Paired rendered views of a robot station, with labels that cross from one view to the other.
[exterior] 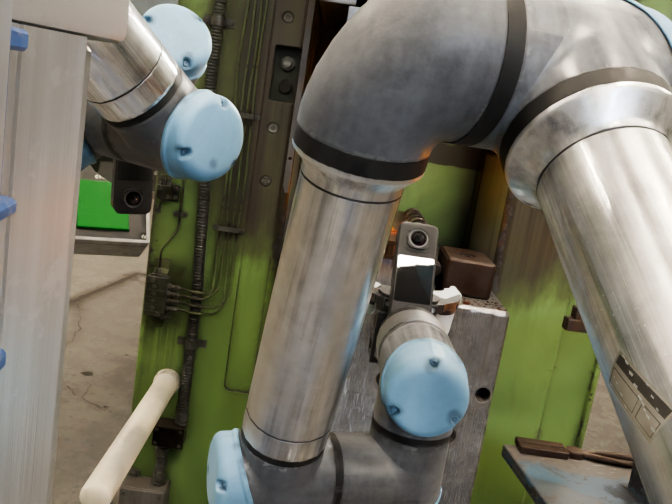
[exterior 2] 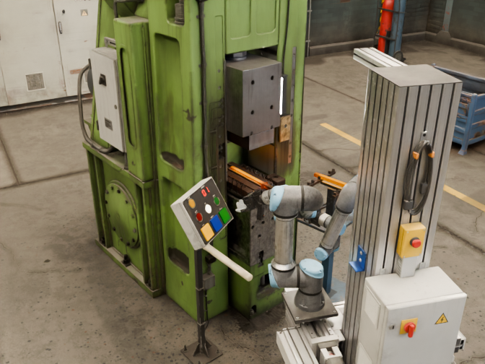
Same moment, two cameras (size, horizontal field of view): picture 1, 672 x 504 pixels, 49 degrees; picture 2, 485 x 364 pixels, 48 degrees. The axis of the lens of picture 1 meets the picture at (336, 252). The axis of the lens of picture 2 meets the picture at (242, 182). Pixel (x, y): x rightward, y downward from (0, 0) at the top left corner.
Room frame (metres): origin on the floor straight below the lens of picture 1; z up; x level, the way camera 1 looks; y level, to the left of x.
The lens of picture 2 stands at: (-1.12, 1.95, 2.59)
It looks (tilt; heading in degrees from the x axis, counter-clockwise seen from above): 27 degrees down; 322
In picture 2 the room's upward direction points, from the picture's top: straight up
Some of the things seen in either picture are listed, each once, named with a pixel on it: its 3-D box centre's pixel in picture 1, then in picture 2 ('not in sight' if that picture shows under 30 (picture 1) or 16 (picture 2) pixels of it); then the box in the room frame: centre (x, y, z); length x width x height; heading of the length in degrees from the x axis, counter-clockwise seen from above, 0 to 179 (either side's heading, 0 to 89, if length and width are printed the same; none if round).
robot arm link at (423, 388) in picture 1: (421, 379); (335, 226); (0.65, -0.10, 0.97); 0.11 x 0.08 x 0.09; 1
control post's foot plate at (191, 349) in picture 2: not in sight; (201, 347); (1.16, 0.50, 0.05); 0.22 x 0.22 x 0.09; 1
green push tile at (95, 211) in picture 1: (102, 206); (224, 215); (1.09, 0.36, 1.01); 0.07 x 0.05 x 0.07; 116
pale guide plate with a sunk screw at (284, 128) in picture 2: not in sight; (284, 128); (1.39, -0.37, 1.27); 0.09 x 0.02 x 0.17; 91
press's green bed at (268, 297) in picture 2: not in sight; (245, 266); (1.48, -0.11, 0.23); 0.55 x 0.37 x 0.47; 1
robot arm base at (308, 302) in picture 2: not in sight; (309, 294); (0.40, 0.34, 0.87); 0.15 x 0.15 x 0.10
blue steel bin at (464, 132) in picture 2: not in sight; (447, 105); (2.46, -4.09, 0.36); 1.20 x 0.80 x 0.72; 176
